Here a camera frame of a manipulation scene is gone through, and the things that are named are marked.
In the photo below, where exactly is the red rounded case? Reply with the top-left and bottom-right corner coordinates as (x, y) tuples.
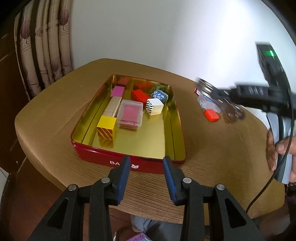
(204, 109), (220, 123)

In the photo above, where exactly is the small red card box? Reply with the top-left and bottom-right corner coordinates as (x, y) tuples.
(194, 87), (200, 96)

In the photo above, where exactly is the red rectangular block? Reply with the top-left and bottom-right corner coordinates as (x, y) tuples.
(131, 89), (149, 104)

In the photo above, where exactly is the person's right hand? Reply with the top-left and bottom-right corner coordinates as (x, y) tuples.
(266, 130), (296, 183)

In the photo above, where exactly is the yellow striped cube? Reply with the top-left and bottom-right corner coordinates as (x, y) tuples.
(96, 115), (116, 140)

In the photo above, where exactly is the clear box with blue cards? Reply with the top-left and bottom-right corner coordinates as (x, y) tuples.
(197, 93), (221, 113)

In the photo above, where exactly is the red gold tin box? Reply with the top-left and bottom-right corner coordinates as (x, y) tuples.
(71, 75), (187, 174)

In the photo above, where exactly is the clear box with pink cards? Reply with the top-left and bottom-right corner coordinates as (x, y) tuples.
(116, 100), (143, 130)

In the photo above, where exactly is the cream rectangular block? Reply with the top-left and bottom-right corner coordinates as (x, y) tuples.
(103, 96), (122, 117)

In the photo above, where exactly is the white black striped cube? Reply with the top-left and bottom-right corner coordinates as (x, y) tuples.
(145, 98), (164, 116)

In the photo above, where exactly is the pink rectangular block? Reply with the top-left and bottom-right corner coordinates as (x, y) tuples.
(110, 85), (125, 97)

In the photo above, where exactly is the blue patterned round block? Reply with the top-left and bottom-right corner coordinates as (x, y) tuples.
(151, 89), (169, 104)

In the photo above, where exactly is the brown wooden door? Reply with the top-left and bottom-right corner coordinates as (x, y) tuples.
(1, 31), (29, 174)

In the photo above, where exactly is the beige patterned curtain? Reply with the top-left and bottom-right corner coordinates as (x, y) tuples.
(14, 0), (73, 99)

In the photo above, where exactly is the black cable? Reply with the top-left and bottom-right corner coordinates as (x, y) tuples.
(245, 76), (296, 214)

